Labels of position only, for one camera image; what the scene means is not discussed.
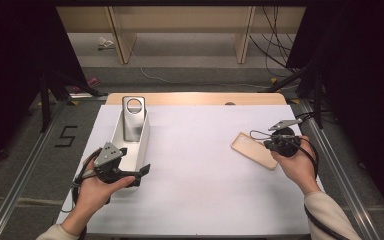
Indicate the crumpled white paper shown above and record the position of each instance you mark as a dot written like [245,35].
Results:
[105,42]

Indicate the beige wooden shelf unit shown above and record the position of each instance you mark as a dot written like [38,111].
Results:
[180,18]

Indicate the black metal stand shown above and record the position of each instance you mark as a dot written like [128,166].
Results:
[318,100]
[45,106]

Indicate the white plastic bin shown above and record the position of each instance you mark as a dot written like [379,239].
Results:
[142,146]

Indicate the beige phone case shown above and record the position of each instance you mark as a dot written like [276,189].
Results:
[251,151]

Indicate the white table sheet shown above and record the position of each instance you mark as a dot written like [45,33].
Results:
[196,166]

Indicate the person's left hand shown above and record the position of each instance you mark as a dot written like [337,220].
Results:
[93,196]

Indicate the aluminium floor rail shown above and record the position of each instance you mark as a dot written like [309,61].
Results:
[3,216]
[353,200]

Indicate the black curtain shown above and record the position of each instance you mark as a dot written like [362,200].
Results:
[10,66]
[363,83]

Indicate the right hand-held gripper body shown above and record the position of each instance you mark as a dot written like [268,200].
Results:
[286,146]

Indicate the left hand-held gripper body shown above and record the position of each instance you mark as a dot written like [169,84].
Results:
[108,156]

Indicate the small dark table grommet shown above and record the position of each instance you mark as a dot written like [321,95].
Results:
[230,103]

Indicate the pink small object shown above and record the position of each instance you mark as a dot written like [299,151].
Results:
[93,81]

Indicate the wooden table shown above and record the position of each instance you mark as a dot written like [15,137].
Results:
[196,99]

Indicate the person's right hand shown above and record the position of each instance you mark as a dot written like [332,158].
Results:
[300,170]

